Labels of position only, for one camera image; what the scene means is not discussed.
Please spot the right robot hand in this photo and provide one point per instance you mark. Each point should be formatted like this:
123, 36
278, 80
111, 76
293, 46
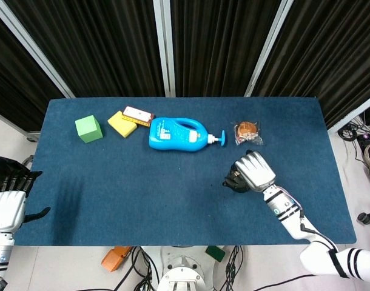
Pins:
254, 169

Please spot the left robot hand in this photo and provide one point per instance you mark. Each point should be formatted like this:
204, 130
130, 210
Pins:
7, 209

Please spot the black object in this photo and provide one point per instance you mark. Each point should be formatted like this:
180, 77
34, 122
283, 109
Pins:
238, 182

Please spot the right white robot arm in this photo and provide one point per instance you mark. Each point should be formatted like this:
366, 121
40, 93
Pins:
309, 233

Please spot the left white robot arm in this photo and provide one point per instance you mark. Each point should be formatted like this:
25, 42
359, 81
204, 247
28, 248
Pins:
0, 257

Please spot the bagged brown bun snack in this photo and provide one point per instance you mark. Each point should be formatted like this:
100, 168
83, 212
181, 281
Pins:
248, 132

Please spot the blue pump detergent bottle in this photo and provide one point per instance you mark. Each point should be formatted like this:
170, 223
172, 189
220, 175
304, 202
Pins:
180, 134

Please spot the green foot pedal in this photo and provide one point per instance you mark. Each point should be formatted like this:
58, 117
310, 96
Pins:
216, 252

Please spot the blue table cloth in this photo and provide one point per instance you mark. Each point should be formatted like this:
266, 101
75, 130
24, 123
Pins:
142, 188

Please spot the green cube block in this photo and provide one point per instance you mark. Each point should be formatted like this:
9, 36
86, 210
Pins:
88, 128

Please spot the orange foot pedal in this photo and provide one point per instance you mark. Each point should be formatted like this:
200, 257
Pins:
115, 258

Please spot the black caster wheel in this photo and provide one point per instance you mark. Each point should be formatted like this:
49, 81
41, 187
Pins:
366, 217

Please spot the white robot torso base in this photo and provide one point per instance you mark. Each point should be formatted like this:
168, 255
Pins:
185, 269

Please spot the black curtain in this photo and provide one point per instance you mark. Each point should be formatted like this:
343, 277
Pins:
203, 45

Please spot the yellow sponge block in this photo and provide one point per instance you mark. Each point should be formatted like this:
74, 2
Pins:
122, 124

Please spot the white curtain frame post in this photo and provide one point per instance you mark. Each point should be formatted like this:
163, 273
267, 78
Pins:
30, 45
268, 45
164, 45
355, 115

